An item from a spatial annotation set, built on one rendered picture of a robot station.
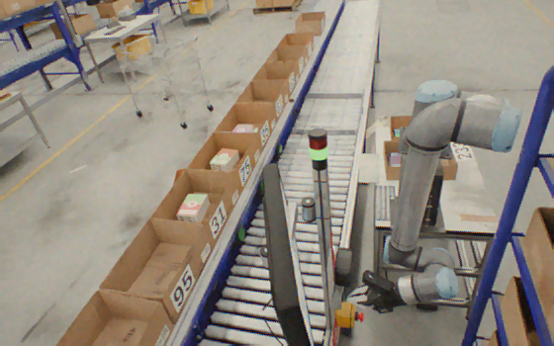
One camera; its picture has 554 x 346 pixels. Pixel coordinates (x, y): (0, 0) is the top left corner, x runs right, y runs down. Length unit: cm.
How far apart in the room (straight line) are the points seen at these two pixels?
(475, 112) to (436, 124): 9
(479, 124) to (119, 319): 146
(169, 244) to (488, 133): 144
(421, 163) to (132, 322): 125
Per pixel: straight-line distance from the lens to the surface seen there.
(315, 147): 98
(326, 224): 117
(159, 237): 191
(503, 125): 105
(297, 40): 406
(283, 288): 77
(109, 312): 174
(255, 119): 268
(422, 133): 107
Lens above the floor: 217
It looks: 35 degrees down
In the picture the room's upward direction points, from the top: 10 degrees counter-clockwise
